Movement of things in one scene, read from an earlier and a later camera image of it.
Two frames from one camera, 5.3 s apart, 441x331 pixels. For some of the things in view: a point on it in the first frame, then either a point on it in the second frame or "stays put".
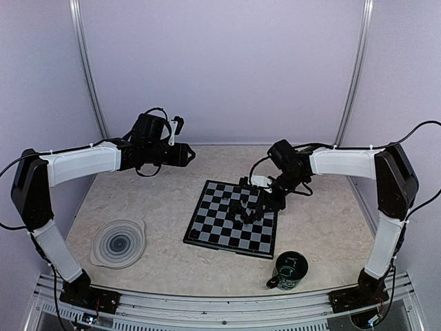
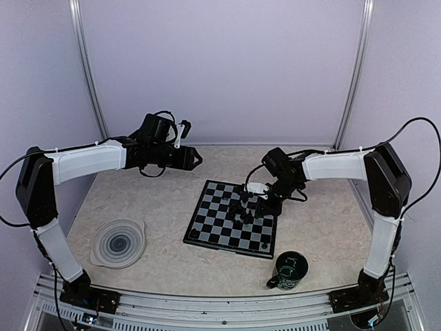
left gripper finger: (188, 160) -> (195, 165)
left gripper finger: (189, 150) -> (196, 155)
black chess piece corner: (194, 234) stays put
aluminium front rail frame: (143, 310) stays put
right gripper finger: (258, 209) stays put
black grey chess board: (227, 218) stays put
